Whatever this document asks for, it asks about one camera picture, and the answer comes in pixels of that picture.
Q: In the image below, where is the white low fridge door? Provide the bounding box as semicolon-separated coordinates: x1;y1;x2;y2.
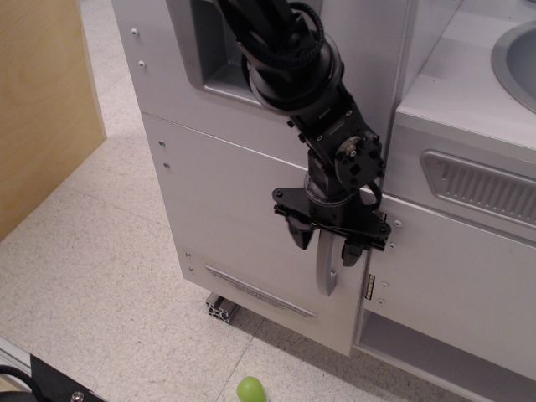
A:
142;114;365;354

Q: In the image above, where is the light wooden board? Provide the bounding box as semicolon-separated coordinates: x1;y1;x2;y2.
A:
1;1;106;238

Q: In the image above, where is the silver ice dispenser recess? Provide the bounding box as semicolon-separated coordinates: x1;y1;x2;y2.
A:
165;0;323;110

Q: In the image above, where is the white toy kitchen counter unit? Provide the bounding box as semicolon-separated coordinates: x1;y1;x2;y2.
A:
357;1;535;401

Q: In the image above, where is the white toy fridge cabinet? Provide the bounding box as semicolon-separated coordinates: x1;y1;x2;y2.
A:
110;0;414;358

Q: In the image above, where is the aluminium frame rail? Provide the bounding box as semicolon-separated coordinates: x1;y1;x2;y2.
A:
0;337;32;392

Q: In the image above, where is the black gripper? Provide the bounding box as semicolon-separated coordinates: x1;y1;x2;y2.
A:
272;188;391;267

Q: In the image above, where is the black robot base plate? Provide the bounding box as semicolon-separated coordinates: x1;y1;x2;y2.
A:
0;353;106;402

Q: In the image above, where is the aluminium extrusion foot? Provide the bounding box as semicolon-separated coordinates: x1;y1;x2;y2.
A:
205;292;240;325

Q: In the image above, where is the grey round sink basin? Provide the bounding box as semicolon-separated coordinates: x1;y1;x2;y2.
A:
491;21;535;113

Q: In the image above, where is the green toy ball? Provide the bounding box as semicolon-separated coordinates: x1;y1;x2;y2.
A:
236;376;267;402

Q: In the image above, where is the white oven cabinet door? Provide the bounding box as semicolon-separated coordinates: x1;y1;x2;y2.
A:
365;198;535;379

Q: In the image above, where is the silver fridge door handle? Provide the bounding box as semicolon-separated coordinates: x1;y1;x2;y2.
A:
316;229;344;296

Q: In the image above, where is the silver vent grille panel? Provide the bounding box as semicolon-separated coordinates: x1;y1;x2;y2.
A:
420;150;535;228

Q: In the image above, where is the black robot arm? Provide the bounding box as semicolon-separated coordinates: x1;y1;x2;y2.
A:
217;1;390;266

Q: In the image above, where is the lower brass door hinge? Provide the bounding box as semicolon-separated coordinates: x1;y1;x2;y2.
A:
364;274;375;300

